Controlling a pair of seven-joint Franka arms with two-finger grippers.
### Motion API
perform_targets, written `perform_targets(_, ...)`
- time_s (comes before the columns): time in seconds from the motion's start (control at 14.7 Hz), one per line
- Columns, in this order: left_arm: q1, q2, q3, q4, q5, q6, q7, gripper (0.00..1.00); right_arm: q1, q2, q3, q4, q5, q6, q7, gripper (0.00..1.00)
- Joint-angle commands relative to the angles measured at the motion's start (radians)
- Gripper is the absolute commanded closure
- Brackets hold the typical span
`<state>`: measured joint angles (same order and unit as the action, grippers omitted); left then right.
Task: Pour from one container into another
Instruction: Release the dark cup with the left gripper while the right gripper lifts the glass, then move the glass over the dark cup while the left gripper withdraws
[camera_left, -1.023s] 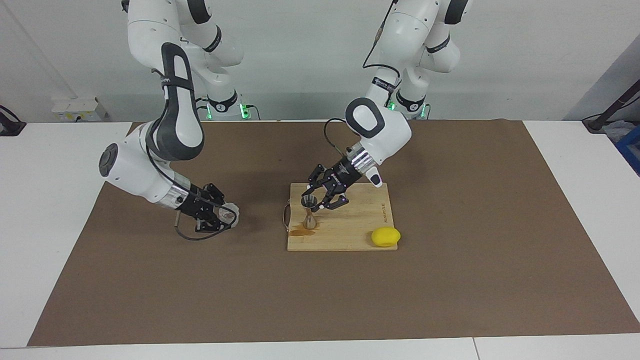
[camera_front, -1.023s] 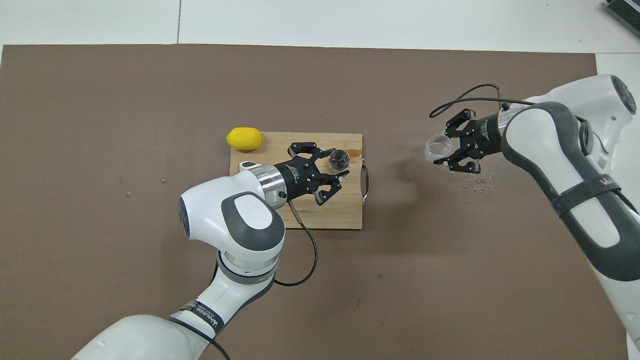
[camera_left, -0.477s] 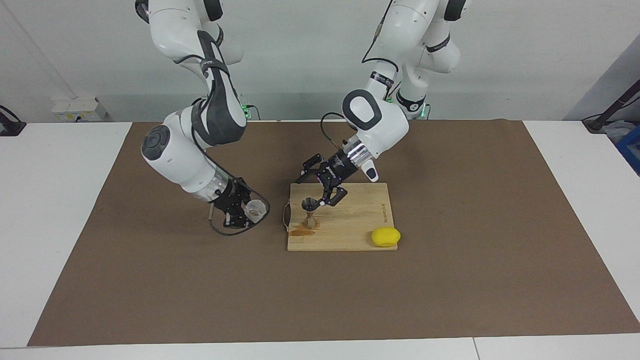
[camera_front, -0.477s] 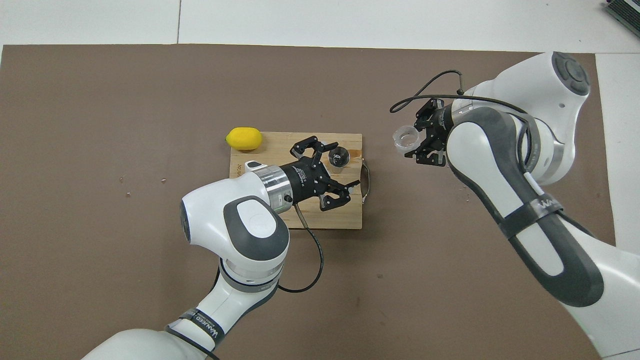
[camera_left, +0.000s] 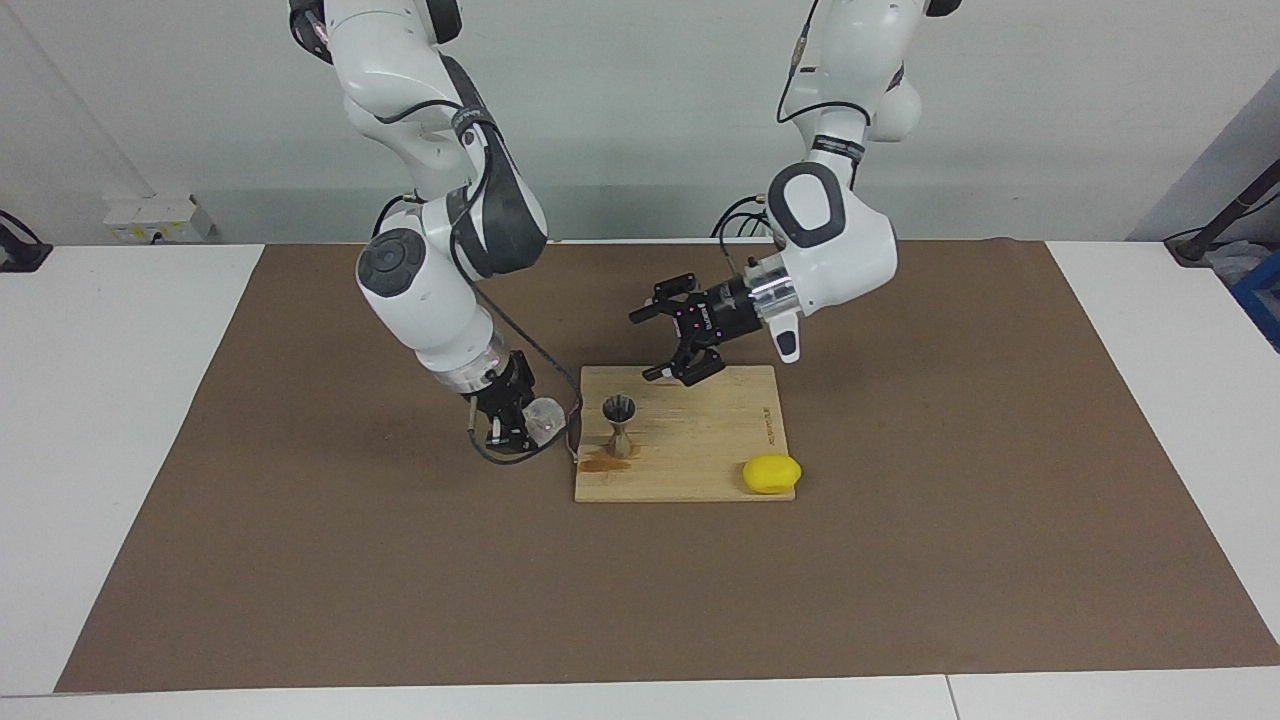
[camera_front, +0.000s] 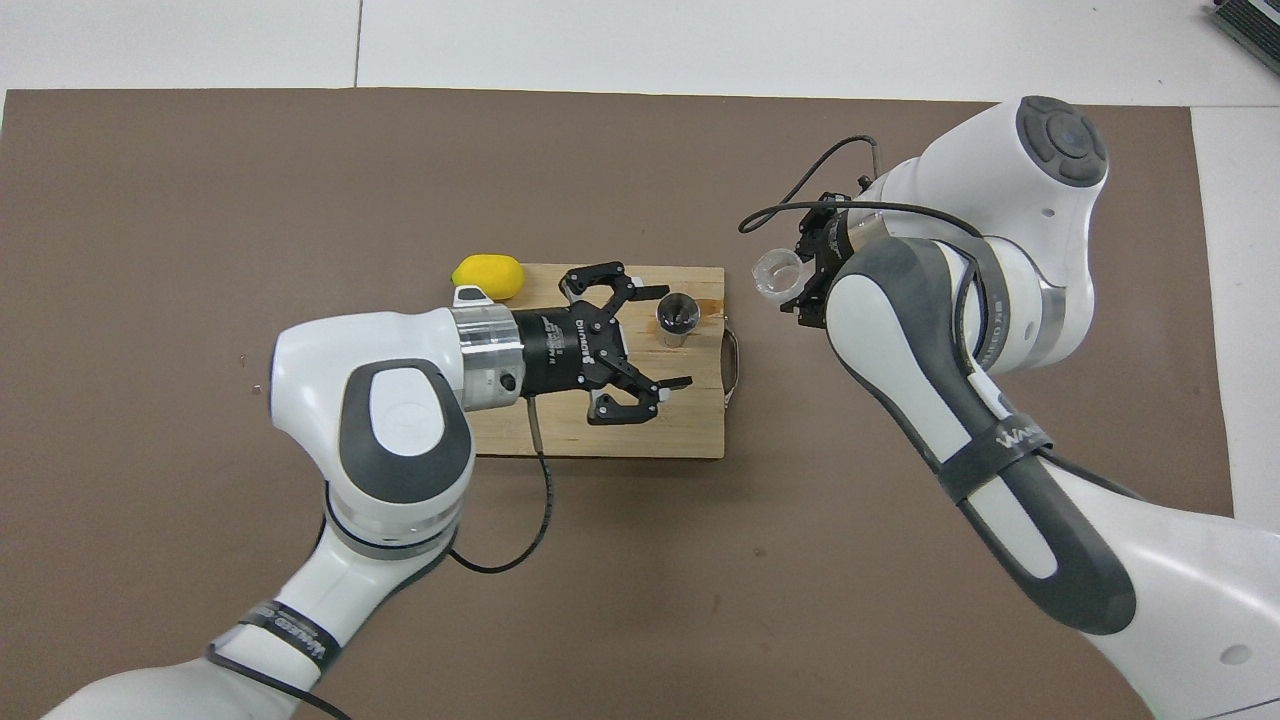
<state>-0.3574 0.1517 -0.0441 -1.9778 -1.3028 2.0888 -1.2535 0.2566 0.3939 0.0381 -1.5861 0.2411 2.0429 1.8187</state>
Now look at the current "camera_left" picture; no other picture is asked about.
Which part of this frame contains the yellow lemon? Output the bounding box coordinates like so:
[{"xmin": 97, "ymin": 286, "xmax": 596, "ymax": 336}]
[{"xmin": 742, "ymin": 454, "xmax": 803, "ymax": 496}]

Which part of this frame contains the clear plastic bag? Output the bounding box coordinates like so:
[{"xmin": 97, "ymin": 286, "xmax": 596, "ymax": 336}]
[{"xmin": 1205, "ymin": 240, "xmax": 1267, "ymax": 287}]

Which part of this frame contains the clear plastic cup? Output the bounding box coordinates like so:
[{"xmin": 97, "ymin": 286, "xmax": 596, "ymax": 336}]
[{"xmin": 525, "ymin": 397, "xmax": 567, "ymax": 447}]

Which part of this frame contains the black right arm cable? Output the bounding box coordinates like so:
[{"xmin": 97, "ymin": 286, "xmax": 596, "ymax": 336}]
[{"xmin": 372, "ymin": 98, "xmax": 584, "ymax": 467}]

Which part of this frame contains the black stand pole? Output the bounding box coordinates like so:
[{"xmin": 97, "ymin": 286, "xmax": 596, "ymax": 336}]
[{"xmin": 1165, "ymin": 160, "xmax": 1280, "ymax": 266}]

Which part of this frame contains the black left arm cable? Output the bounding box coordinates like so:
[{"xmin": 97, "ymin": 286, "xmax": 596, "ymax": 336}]
[{"xmin": 778, "ymin": 0, "xmax": 873, "ymax": 127}]

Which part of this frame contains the bamboo cutting board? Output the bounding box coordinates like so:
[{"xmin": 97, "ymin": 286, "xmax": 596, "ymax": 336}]
[{"xmin": 565, "ymin": 365, "xmax": 798, "ymax": 504}]

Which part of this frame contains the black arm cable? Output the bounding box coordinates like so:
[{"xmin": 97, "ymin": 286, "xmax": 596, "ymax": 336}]
[
  {"xmin": 372, "ymin": 98, "xmax": 584, "ymax": 467},
  {"xmin": 778, "ymin": 0, "xmax": 873, "ymax": 127}
]

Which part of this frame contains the brown paper table mat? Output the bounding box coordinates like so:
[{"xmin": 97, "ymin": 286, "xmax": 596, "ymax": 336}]
[{"xmin": 55, "ymin": 238, "xmax": 1280, "ymax": 694}]

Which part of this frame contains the black base cable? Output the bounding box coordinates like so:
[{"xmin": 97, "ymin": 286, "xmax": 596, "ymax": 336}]
[
  {"xmin": 711, "ymin": 194, "xmax": 773, "ymax": 240},
  {"xmin": 371, "ymin": 194, "xmax": 421, "ymax": 242}
]

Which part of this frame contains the steel double jigger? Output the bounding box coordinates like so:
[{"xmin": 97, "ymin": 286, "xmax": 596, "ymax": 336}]
[{"xmin": 601, "ymin": 395, "xmax": 638, "ymax": 460}]

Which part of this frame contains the black clamp mount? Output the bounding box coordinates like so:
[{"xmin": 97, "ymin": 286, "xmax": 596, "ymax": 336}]
[{"xmin": 0, "ymin": 210, "xmax": 53, "ymax": 273}]

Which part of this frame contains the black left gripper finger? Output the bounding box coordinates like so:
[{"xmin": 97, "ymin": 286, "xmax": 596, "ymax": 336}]
[
  {"xmin": 642, "ymin": 344, "xmax": 729, "ymax": 388},
  {"xmin": 628, "ymin": 271, "xmax": 702, "ymax": 327}
]

